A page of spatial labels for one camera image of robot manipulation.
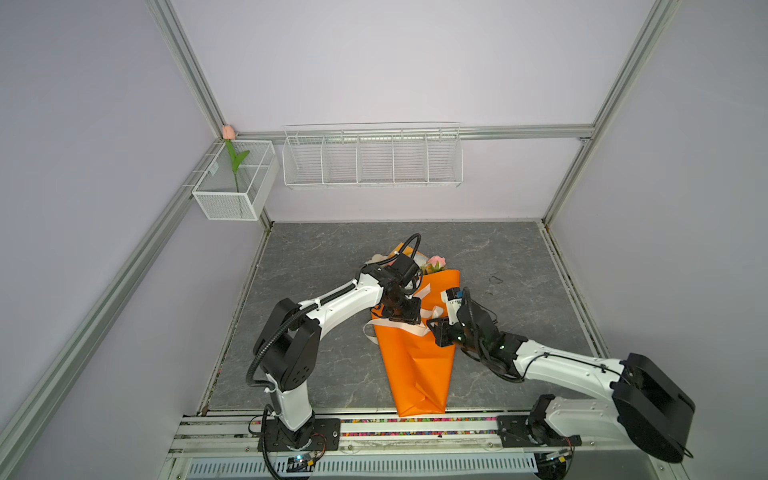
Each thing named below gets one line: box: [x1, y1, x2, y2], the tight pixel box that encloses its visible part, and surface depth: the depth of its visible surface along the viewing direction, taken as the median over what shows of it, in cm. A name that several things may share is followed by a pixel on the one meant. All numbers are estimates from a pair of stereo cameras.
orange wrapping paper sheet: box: [372, 270, 461, 417], surface depth 83 cm
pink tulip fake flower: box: [221, 125, 250, 193], surface depth 92 cm
